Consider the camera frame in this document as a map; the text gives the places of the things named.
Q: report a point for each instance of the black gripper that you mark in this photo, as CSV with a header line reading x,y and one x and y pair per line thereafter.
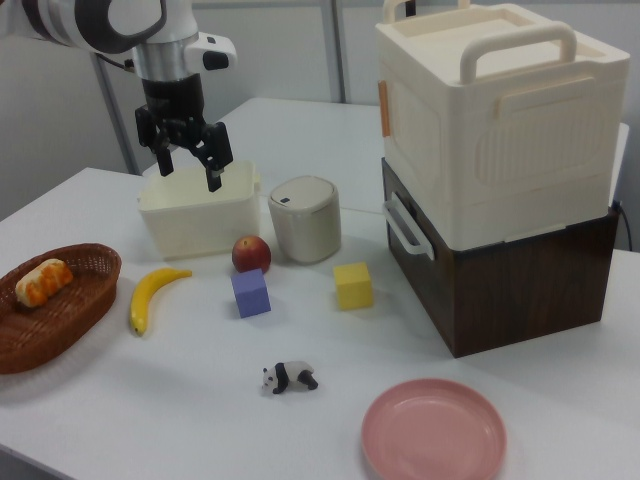
x,y
172,100

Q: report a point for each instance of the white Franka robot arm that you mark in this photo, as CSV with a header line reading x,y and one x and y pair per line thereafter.
x,y
165,15

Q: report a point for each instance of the white open plastic bin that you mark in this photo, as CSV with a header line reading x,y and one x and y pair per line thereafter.
x,y
200,225

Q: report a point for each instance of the dark wood drawer case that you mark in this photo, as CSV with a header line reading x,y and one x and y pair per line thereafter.
x,y
525,290

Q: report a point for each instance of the red apple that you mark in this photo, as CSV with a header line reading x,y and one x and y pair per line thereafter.
x,y
251,255

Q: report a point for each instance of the small cream lidded trash can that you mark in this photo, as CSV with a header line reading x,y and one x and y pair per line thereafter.
x,y
305,230

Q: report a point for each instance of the yellow banana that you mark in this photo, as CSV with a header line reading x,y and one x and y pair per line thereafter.
x,y
147,295

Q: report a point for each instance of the purple foam cube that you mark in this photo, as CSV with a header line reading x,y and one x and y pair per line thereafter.
x,y
251,297

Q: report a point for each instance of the toy bread piece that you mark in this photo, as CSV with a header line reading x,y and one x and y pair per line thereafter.
x,y
45,282

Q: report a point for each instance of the brown wicker basket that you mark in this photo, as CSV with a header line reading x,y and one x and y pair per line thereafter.
x,y
65,320

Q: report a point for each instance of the yellow foam cube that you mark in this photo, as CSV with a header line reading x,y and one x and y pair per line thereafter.
x,y
354,290

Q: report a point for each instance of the panda figurine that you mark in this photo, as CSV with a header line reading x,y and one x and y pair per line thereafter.
x,y
282,377

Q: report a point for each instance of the cream plastic storage box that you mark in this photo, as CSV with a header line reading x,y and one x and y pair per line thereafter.
x,y
450,140

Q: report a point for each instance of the pink plate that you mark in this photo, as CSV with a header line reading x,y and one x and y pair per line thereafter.
x,y
432,435

